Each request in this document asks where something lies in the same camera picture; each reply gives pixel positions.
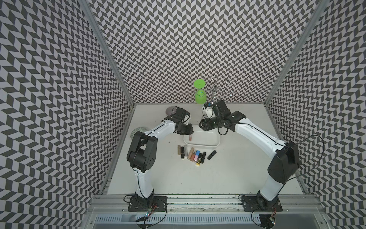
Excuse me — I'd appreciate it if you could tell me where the white plastic storage box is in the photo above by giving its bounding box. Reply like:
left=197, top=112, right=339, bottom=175
left=184, top=125, right=221, bottom=149

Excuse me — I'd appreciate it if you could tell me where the beige tan lipstick tube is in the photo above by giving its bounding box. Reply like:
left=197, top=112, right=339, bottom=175
left=187, top=148, right=194, bottom=160

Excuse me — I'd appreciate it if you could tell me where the black lipstick silver band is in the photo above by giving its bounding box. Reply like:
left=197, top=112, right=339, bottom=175
left=207, top=150, right=217, bottom=160

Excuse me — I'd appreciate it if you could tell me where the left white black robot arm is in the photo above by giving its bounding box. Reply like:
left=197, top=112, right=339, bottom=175
left=126, top=107, right=193, bottom=201

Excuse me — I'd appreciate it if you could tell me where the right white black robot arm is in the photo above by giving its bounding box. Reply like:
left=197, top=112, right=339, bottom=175
left=199, top=100, right=300, bottom=210

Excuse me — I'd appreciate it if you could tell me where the silver grey lipstick tube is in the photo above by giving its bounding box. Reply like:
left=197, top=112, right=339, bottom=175
left=184, top=145, right=189, bottom=159

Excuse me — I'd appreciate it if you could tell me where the blue pink gradient lipstick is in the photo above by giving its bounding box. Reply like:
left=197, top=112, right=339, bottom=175
left=194, top=150, right=200, bottom=162

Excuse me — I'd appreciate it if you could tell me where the black round lipstick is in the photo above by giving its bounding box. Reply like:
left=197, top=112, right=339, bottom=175
left=201, top=152, right=206, bottom=164

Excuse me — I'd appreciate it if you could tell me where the black gold square lipstick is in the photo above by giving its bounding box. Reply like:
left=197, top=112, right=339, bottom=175
left=196, top=153, right=203, bottom=166

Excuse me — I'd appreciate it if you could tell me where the grey purple bowl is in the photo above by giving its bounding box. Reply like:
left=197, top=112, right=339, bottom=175
left=165, top=106, right=177, bottom=115

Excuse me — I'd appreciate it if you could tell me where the green plastic cup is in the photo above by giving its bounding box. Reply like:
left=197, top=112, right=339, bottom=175
left=193, top=79, right=207, bottom=105

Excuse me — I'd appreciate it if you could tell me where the chrome metal stand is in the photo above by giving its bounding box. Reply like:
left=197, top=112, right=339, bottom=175
left=206, top=75, right=232, bottom=103

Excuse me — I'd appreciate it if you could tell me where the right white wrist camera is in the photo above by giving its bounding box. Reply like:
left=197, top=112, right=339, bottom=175
left=203, top=102, right=214, bottom=119

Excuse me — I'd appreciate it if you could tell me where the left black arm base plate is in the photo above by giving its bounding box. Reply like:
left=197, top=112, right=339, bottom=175
left=128, top=195, right=168, bottom=212

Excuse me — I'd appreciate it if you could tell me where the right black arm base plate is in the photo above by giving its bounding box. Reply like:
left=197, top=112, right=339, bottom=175
left=239, top=196, right=283, bottom=212

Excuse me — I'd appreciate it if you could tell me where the aluminium front rail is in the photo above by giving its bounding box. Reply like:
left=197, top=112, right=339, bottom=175
left=86, top=194, right=326, bottom=214

